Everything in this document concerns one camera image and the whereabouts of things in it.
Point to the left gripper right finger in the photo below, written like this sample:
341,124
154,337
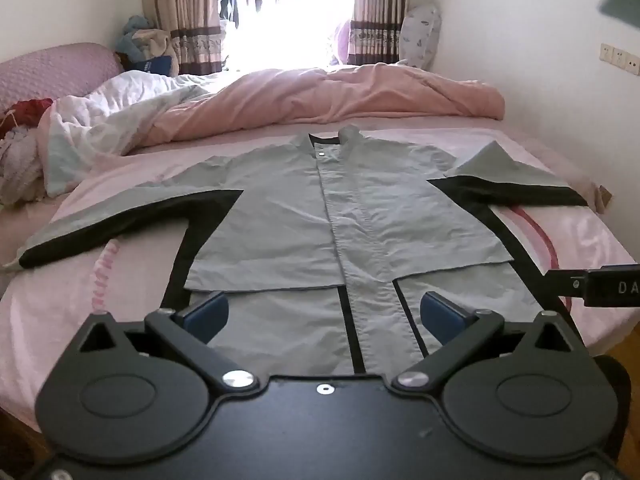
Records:
525,391

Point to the grey knitted garment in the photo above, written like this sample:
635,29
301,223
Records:
21,169

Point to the pink printed bed sheet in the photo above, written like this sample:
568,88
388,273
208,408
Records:
44,306

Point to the salmon pink duvet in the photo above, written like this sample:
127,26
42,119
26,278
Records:
286,97

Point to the pile of clothes by curtain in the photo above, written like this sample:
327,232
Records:
144,47

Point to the grey and black shirt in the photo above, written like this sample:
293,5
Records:
325,247

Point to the wall socket plate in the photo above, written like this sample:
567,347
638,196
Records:
620,58

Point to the left striped brown curtain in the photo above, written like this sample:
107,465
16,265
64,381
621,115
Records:
194,30

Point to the red garment at headboard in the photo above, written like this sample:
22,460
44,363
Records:
23,114

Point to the white pastel patterned quilt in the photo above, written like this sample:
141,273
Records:
77,133

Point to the right striped brown curtain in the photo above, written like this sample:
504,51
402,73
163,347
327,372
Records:
374,31

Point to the striped brown curtain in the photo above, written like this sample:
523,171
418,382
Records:
194,30
374,31

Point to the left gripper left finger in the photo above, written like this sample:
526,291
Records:
136,391

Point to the mauve quilted headboard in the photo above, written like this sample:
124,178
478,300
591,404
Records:
70,70

